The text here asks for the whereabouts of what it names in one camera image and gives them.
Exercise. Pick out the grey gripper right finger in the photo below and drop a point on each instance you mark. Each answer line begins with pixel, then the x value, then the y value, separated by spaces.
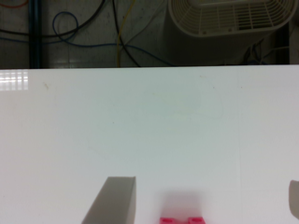
pixel 294 198

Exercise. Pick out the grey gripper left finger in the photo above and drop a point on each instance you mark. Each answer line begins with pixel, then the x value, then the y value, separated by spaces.
pixel 115 202

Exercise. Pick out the pink snap-cube block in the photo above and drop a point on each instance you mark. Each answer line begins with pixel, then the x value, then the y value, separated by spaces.
pixel 189 220

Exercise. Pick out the blue metal frame post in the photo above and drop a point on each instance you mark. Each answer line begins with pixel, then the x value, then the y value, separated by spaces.
pixel 35 33

